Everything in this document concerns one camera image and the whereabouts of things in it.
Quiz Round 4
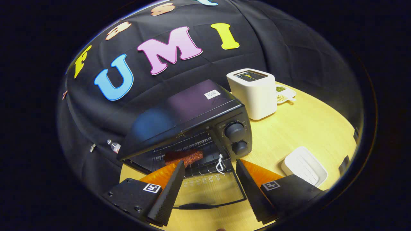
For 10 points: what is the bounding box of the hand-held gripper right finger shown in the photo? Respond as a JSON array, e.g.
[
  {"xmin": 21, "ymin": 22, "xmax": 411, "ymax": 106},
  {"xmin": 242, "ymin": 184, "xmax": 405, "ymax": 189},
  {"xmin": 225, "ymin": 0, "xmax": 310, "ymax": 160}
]
[{"xmin": 235, "ymin": 159, "xmax": 328, "ymax": 225}]

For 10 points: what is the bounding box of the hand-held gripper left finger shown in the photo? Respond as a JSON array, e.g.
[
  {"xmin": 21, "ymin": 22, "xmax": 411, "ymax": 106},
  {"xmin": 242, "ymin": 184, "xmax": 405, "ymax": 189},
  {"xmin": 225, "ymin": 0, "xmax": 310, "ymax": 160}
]
[{"xmin": 102, "ymin": 160, "xmax": 186, "ymax": 227}]

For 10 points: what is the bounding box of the brown food piece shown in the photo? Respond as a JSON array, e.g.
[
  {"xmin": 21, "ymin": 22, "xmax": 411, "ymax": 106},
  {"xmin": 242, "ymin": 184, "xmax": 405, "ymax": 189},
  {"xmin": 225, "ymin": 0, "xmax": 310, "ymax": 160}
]
[{"xmin": 164, "ymin": 149, "xmax": 204, "ymax": 168}]

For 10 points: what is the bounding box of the black toaster oven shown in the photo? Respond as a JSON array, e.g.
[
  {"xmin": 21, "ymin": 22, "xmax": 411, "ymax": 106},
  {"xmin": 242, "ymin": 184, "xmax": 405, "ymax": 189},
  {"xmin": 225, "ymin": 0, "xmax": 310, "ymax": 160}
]
[{"xmin": 117, "ymin": 79, "xmax": 253, "ymax": 210}]

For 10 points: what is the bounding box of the white toaster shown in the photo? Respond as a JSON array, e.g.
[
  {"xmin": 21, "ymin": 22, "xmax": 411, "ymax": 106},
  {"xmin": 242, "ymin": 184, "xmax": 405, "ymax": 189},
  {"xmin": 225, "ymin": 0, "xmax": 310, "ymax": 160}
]
[{"xmin": 226, "ymin": 68, "xmax": 277, "ymax": 121}]

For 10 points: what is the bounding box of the white ribbed dish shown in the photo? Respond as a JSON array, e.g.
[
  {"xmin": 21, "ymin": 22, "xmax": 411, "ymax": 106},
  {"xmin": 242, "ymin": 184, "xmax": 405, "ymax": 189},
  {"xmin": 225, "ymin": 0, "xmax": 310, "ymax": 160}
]
[{"xmin": 281, "ymin": 146, "xmax": 328, "ymax": 188}]

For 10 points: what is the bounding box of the clear plastic bottle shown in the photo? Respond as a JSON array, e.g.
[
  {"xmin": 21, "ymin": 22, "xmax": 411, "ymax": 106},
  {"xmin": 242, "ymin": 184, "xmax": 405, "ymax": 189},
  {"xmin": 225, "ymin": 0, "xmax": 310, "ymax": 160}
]
[{"xmin": 107, "ymin": 139, "xmax": 121, "ymax": 154}]

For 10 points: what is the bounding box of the white dish with beans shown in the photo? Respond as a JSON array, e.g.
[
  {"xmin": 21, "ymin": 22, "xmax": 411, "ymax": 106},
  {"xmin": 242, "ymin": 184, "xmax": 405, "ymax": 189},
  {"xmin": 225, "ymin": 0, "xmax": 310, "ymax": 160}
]
[{"xmin": 275, "ymin": 85, "xmax": 297, "ymax": 105}]

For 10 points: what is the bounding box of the black backdrop cloth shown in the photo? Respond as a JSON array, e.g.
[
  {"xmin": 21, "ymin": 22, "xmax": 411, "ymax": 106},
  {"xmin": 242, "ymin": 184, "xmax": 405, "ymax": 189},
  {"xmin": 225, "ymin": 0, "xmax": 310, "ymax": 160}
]
[{"xmin": 57, "ymin": 0, "xmax": 365, "ymax": 196}]

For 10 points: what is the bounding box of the white cord loop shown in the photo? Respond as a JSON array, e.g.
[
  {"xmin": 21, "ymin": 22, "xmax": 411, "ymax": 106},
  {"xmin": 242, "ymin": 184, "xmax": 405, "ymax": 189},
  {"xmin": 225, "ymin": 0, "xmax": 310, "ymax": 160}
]
[{"xmin": 216, "ymin": 154, "xmax": 226, "ymax": 175}]

